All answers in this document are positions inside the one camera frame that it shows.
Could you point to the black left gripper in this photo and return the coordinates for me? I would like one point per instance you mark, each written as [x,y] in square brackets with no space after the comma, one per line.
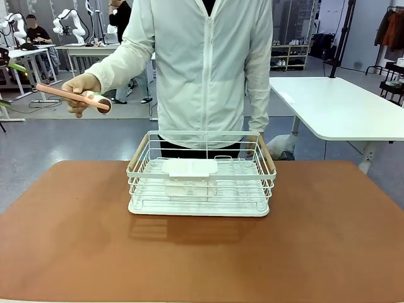
[3,56]

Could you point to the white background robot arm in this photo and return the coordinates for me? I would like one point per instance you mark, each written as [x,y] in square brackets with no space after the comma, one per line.
[67,25]
[14,26]

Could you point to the person's right forearm white sleeve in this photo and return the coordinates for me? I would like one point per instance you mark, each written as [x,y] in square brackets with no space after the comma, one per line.
[121,64]

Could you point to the person's left forearm white sleeve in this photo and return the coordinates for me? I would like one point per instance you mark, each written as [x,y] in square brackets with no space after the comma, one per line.
[258,104]

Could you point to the person's right hand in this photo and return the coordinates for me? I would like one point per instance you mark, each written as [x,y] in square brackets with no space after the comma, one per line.
[82,86]

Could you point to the person's left hand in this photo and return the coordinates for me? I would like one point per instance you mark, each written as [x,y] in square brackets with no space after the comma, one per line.
[253,148]

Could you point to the white desk with metal legs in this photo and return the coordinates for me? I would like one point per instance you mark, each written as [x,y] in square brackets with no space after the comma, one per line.
[91,52]
[28,55]

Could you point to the seated person black shirt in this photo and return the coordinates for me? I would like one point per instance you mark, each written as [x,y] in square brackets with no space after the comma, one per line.
[39,34]

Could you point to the standing person black clothes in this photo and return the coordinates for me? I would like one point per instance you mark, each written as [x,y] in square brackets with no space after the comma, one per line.
[120,19]

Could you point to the person torso white zip jacket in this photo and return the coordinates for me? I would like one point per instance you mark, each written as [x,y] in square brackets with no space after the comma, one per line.
[205,72]

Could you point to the white plastic cutlery holder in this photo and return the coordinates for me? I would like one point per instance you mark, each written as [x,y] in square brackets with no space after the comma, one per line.
[189,167]

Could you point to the white plastic drain tray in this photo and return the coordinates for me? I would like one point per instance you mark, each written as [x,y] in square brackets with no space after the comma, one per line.
[199,212]

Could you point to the white bag on floor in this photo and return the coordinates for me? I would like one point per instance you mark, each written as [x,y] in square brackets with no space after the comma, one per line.
[281,145]

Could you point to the wooden shoe shelf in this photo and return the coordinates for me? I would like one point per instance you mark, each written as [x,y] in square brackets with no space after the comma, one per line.
[289,57]

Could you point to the large white side table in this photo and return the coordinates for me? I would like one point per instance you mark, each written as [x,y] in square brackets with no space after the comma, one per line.
[341,104]

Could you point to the black vertical stand pole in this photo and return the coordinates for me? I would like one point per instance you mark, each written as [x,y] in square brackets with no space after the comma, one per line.
[342,38]

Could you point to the white power strip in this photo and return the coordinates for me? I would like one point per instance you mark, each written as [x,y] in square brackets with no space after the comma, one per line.
[370,155]

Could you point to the black rolling cart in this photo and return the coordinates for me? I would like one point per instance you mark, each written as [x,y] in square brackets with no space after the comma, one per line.
[393,83]

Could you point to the clothes rack with jackets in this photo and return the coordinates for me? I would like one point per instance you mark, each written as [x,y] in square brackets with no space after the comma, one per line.
[393,31]

